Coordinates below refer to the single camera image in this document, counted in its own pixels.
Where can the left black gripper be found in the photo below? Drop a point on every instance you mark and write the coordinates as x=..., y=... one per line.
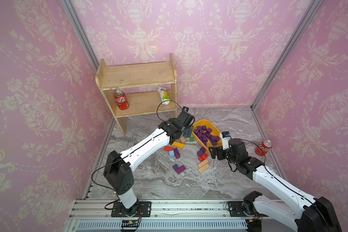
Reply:
x=171, y=121

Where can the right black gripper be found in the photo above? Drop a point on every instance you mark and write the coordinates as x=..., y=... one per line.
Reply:
x=214, y=152

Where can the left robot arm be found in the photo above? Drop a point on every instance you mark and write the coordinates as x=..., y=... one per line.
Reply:
x=119, y=167

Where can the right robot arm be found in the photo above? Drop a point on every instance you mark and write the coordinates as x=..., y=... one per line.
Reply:
x=300, y=211

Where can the yellow plastic storage bin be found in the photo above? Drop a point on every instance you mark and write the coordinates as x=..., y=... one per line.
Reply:
x=215, y=132

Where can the tan wood brick upright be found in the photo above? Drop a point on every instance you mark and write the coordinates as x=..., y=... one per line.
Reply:
x=182, y=140

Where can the yellow long brick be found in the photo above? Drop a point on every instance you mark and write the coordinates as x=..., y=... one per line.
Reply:
x=178, y=145

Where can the red flat brick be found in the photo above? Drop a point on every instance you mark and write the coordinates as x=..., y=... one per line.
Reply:
x=168, y=148

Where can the purple wedge brick pair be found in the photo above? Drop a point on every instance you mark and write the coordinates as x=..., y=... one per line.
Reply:
x=177, y=154

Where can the light blue brick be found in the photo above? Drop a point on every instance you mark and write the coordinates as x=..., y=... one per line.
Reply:
x=171, y=153

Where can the green white juice carton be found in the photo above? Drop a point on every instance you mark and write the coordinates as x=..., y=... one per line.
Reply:
x=164, y=95

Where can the red cola can on table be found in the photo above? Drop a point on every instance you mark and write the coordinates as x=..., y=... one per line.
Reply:
x=264, y=147

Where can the natural wood plank brick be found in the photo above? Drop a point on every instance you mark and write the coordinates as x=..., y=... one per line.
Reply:
x=203, y=166

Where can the red brick pair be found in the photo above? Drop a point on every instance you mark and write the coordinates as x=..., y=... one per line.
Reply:
x=203, y=157

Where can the purple brick cluster bottom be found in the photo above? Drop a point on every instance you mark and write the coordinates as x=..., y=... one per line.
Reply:
x=179, y=169

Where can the wooden two-tier shelf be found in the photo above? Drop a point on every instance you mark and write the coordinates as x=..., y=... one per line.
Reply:
x=113, y=78

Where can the red cola can on shelf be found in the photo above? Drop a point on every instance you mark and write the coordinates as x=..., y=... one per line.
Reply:
x=121, y=100

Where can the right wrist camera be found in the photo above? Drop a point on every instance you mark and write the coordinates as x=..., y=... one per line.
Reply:
x=225, y=138

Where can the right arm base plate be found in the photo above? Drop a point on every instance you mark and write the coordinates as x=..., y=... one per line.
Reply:
x=239, y=209

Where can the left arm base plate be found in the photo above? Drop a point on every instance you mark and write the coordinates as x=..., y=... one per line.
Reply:
x=142, y=209

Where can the aluminium front rail frame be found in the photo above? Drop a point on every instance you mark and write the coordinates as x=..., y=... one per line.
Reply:
x=166, y=216

